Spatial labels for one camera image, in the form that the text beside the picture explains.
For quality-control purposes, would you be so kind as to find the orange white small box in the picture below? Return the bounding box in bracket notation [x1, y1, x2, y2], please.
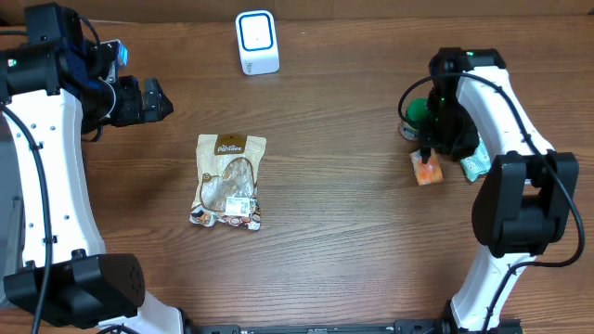
[409, 148, 443, 186]

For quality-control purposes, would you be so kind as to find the green lid jar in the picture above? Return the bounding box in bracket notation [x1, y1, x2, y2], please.
[399, 98, 430, 141]

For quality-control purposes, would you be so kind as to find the teal tissue pack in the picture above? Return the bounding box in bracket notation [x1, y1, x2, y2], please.
[460, 137, 491, 183]

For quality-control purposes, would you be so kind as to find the brown clear snack bag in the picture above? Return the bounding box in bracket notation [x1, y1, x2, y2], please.
[189, 134, 267, 231]

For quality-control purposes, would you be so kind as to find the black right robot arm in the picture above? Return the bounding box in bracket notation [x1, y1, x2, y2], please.
[418, 47, 585, 333]

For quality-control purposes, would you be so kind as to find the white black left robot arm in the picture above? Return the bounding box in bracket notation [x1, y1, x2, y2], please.
[1, 3, 192, 333]

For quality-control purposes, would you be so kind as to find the white barcode scanner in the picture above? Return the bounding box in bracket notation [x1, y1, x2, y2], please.
[235, 10, 280, 75]

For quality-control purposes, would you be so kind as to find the grey plastic mesh basket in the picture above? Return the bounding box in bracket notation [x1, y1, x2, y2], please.
[0, 117, 24, 310]

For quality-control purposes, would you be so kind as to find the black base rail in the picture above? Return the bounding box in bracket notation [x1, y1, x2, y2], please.
[194, 319, 446, 334]

